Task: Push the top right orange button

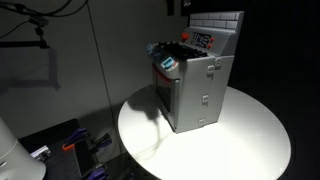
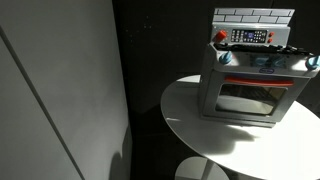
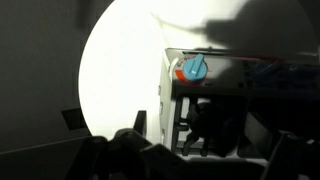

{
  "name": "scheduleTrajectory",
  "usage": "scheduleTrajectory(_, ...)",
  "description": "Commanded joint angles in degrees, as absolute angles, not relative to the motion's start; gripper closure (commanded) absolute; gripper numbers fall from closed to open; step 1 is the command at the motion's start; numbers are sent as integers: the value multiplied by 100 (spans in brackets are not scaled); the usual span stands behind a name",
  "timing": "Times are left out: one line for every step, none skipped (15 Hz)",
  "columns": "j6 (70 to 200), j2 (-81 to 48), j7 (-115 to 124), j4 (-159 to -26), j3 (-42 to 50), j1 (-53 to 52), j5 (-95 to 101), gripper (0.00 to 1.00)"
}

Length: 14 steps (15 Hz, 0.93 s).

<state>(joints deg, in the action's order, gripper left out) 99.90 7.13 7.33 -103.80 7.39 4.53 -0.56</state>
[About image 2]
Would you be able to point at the orange toy oven button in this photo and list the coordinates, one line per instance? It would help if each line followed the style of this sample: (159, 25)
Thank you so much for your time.
(271, 33)
(269, 40)

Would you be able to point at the grey toy oven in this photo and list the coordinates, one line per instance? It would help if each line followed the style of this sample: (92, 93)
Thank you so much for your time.
(208, 100)

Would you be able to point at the blue toy stove knob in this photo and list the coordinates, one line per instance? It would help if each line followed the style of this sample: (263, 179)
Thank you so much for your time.
(313, 62)
(226, 57)
(261, 61)
(278, 61)

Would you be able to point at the red round toy knob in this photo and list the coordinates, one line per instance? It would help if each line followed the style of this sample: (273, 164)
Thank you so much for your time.
(220, 35)

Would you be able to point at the white table leg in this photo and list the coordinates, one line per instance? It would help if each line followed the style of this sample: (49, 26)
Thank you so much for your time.
(208, 171)

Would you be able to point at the black toy stove burner grate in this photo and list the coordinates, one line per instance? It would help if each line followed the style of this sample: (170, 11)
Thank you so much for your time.
(253, 48)

